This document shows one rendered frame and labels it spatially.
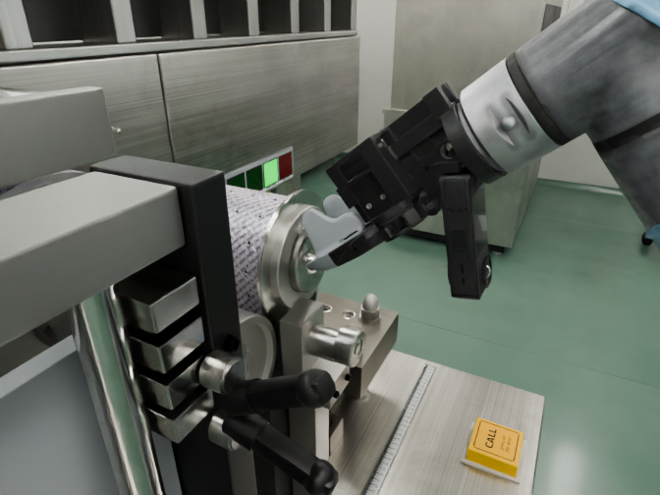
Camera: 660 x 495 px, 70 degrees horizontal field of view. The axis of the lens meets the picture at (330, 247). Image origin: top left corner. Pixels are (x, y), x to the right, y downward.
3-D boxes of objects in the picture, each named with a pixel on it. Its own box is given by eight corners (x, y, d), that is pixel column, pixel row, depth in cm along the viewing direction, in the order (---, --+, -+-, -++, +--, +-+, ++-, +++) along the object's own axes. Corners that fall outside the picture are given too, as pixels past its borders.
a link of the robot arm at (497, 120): (565, 134, 37) (558, 159, 31) (512, 165, 40) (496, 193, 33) (513, 54, 37) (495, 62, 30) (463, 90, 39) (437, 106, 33)
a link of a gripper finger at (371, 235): (340, 239, 46) (410, 193, 41) (350, 253, 46) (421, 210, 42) (319, 257, 42) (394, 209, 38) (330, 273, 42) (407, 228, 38)
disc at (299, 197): (260, 345, 49) (258, 207, 43) (256, 343, 49) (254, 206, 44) (326, 290, 61) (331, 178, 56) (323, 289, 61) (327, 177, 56)
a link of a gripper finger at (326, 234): (282, 228, 48) (347, 181, 43) (315, 275, 49) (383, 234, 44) (266, 239, 46) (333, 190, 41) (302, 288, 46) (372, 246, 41)
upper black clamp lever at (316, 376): (328, 416, 15) (309, 382, 15) (229, 424, 18) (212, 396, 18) (346, 390, 17) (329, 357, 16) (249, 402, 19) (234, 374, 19)
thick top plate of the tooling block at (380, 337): (360, 399, 71) (361, 367, 68) (162, 327, 87) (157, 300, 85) (397, 341, 84) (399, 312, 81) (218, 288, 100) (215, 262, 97)
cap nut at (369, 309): (375, 325, 78) (376, 302, 76) (355, 319, 79) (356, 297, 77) (383, 314, 81) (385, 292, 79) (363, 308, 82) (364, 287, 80)
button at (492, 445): (515, 478, 67) (518, 467, 66) (465, 460, 70) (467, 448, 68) (522, 443, 72) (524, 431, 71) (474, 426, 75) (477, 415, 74)
